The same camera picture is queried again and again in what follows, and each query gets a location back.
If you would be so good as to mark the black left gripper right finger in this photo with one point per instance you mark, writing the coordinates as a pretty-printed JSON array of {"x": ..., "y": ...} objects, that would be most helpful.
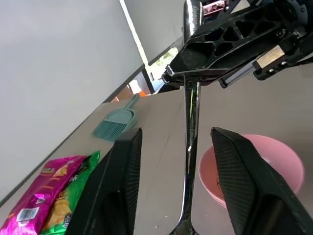
[{"x": 249, "y": 186}]

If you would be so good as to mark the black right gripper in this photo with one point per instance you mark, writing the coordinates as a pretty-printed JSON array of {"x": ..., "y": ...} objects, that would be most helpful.
[{"x": 293, "y": 54}]

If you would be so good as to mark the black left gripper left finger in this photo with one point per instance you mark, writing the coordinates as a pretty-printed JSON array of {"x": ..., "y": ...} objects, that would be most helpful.
[{"x": 112, "y": 191}]

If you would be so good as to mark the thin finger of the black right gripper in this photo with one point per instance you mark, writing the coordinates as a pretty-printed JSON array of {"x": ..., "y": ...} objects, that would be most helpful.
[{"x": 195, "y": 77}]

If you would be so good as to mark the shiny metal spoon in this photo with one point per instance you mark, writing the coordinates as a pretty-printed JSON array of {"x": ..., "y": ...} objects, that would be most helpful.
[{"x": 190, "y": 147}]

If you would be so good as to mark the oatmeal flakes in bowl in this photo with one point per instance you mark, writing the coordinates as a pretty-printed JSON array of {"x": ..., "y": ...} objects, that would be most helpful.
[{"x": 218, "y": 182}]

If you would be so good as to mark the pink plastic bowl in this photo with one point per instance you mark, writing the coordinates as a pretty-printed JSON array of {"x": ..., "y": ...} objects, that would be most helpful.
[{"x": 281, "y": 159}]

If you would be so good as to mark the green potato chip bag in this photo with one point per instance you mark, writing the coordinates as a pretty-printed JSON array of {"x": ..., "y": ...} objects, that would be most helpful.
[{"x": 73, "y": 188}]

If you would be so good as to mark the orange background object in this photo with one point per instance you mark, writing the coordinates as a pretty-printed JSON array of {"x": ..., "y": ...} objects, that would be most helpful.
[{"x": 142, "y": 93}]

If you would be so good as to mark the teal hand brush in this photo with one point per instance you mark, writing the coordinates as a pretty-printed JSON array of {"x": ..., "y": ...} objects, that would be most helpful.
[{"x": 108, "y": 129}]

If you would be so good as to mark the magenta potato chip bag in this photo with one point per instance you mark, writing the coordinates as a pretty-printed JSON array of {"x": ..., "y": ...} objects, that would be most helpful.
[{"x": 36, "y": 191}]

